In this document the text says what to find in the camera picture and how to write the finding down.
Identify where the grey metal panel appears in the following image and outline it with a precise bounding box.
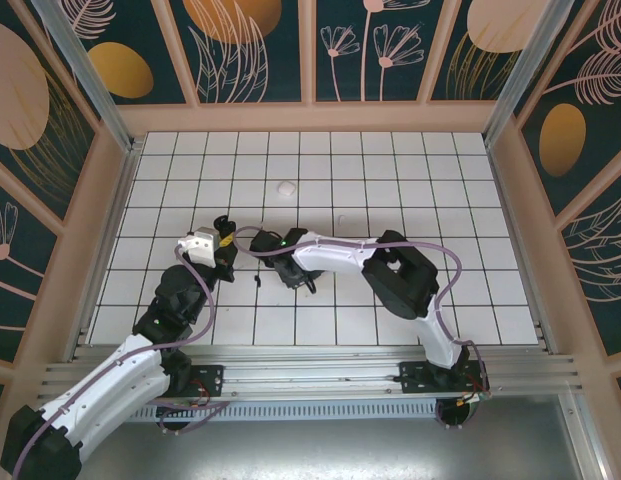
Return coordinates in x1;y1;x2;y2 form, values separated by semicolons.
49;394;579;480

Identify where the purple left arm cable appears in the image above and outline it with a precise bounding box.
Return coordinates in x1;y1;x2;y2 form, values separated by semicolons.
9;247;230;480

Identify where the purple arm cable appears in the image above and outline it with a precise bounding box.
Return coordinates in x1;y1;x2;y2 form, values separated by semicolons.
232;225;491;396
9;247;230;480

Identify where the aluminium side rail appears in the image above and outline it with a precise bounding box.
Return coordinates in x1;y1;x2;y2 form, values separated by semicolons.
17;137;144;480
482;134;609;480

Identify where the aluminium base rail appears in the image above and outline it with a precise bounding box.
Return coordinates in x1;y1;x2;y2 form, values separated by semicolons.
37;342;581;401

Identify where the grey perforated cable tray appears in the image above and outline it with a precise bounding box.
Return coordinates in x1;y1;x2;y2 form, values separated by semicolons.
54;399;441;424

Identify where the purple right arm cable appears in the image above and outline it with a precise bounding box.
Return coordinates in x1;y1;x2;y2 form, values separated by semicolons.
232;225;491;396

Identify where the aluminium frame post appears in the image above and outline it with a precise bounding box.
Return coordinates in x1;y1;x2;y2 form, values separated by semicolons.
29;0;144;154
481;0;577;146

